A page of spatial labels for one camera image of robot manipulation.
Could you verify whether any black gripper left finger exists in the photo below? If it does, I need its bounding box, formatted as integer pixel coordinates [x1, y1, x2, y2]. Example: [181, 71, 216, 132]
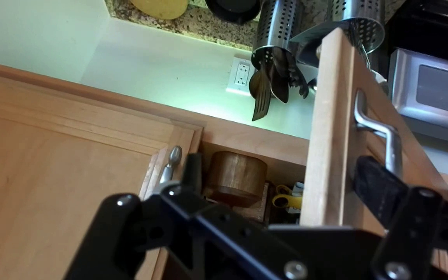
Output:
[63, 152, 205, 280]

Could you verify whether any brown wooden utensil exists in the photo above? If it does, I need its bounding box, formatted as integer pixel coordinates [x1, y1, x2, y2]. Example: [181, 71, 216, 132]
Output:
[247, 65, 275, 124]

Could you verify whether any white wall outlet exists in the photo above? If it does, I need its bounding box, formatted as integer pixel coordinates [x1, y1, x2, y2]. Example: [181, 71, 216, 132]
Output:
[225, 54, 253, 98]

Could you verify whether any perforated steel utensil holder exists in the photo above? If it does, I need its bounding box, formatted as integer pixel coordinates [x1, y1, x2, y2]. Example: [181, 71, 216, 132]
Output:
[331, 0, 387, 56]
[248, 0, 303, 70]

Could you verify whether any wooden cabinet door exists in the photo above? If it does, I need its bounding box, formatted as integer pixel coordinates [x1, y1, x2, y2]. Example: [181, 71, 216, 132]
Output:
[0, 57, 205, 280]
[300, 26, 448, 280]

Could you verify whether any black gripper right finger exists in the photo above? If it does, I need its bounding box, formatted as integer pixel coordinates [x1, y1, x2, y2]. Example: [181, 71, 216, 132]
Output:
[351, 154, 448, 280]

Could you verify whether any small black round dish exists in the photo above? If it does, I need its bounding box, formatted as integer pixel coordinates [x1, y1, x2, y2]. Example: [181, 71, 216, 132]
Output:
[203, 0, 262, 25]

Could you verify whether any black kitchen utensil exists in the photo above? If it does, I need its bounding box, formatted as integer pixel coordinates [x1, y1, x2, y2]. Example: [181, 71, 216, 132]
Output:
[269, 46, 314, 105]

